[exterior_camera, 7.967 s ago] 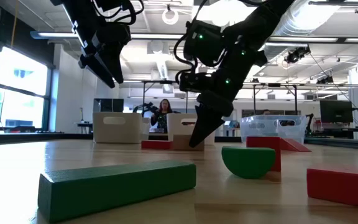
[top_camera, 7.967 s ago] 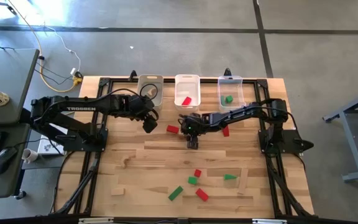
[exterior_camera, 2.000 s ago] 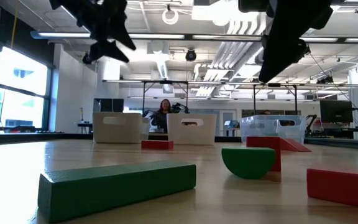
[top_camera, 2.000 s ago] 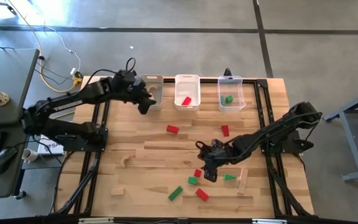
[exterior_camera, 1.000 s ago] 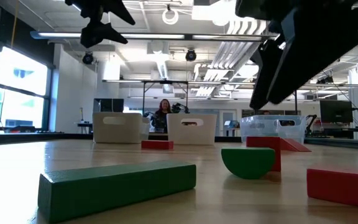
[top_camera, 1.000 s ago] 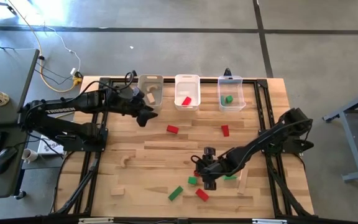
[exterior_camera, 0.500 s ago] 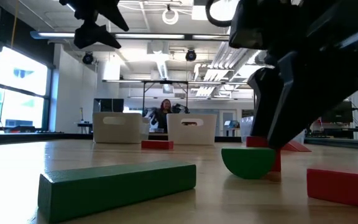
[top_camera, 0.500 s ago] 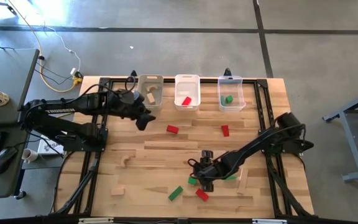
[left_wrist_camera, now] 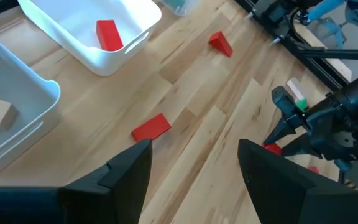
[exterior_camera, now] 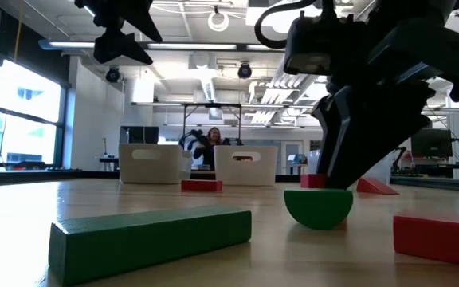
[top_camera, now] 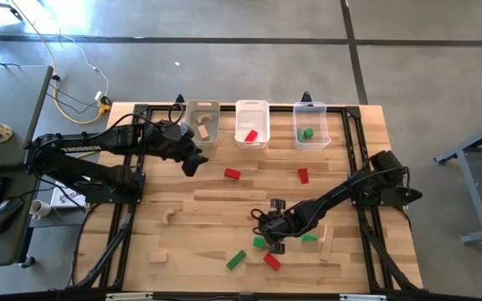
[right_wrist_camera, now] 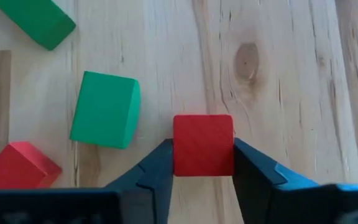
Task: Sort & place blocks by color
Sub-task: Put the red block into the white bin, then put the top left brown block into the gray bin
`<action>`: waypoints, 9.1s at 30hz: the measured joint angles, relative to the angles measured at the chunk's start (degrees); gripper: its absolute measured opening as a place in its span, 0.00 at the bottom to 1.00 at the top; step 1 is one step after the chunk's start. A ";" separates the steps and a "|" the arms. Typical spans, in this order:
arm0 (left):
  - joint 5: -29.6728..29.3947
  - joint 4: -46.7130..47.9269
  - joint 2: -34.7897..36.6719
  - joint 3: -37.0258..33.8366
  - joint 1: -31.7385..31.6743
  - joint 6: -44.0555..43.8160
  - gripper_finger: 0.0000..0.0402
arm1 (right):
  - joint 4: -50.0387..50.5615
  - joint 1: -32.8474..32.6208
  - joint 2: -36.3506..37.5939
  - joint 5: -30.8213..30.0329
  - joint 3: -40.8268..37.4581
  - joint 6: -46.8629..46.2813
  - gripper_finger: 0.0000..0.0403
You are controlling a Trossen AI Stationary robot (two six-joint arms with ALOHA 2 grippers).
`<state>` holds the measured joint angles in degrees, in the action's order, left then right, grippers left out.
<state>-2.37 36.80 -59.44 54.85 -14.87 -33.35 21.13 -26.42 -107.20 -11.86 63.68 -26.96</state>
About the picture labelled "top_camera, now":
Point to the black caster wheel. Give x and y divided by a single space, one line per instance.
27 262

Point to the white plastic bin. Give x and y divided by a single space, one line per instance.
252 117

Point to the grey metal table frame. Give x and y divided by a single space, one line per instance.
470 175

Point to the grey side desk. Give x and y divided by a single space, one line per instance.
11 104

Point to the teal green block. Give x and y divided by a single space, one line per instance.
299 136

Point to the yellow plug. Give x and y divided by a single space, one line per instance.
105 109

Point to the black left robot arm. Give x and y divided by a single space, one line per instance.
107 140

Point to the long green block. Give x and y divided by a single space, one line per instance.
236 260

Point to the black table clamp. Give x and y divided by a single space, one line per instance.
179 99
306 97

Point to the black aluminium table frame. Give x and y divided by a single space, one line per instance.
280 108

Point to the grey plastic bin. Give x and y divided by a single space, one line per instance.
212 134

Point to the wooden rectangular block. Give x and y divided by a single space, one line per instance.
157 257

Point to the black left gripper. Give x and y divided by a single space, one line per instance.
174 142

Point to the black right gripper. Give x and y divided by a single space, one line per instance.
278 226

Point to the white printed paper sheet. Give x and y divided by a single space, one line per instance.
67 200

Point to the white cup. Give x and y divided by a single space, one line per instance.
40 209

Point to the silver metal bracket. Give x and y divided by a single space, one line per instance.
362 297
129 296

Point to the clear plastic bin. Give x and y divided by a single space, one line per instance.
320 125

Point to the green triangular block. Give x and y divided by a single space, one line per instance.
310 238

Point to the black computer mouse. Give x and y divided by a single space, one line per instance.
6 211

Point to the white power adapter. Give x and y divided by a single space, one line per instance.
98 96

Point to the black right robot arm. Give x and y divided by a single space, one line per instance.
333 196

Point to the long wooden plank block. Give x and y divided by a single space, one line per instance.
326 244

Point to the red rectangular block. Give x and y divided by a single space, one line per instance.
232 173
273 262
251 136
304 176

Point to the green cube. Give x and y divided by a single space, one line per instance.
258 242
308 133

